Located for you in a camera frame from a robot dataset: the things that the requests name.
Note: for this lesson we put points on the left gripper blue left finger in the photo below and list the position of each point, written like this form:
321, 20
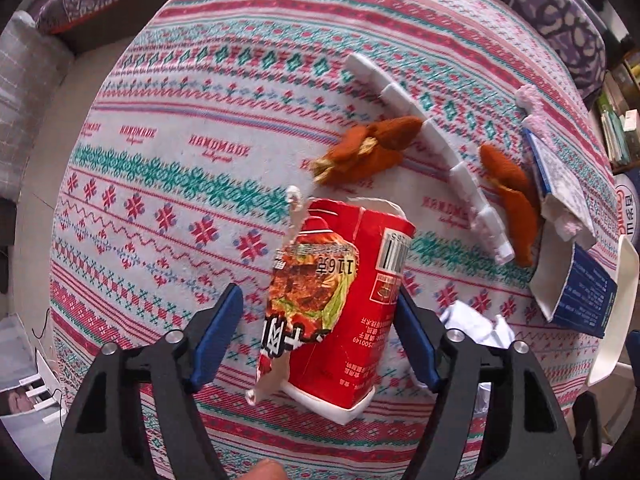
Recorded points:
211, 331

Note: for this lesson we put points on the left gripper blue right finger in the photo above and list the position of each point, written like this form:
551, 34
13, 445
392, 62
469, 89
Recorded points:
420, 332

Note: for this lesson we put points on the red instant noodle cup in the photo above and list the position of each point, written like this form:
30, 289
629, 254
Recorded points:
331, 301

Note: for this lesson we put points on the blue biscuit box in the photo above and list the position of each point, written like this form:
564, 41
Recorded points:
571, 288

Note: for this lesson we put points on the orange peel piece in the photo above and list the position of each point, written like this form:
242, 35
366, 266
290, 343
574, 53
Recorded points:
366, 150
519, 198

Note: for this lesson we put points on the cream plastic trash bin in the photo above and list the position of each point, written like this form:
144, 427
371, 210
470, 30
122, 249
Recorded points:
607, 361

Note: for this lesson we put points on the operator fingertip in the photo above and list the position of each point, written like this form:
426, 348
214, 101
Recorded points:
266, 470

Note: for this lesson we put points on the crumpled white paper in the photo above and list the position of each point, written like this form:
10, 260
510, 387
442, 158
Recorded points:
496, 333

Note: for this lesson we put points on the white foam comb strip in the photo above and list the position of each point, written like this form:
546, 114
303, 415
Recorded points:
485, 222

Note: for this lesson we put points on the patterned pink tablecloth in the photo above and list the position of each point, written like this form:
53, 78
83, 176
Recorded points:
176, 187

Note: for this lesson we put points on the upper blue Ganten box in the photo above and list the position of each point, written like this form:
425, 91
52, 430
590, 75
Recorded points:
627, 190

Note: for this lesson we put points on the wooden bookshelf with books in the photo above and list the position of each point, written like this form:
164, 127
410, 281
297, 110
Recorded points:
618, 108

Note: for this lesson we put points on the grey checked cloth cover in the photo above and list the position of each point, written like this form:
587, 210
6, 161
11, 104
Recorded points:
32, 67

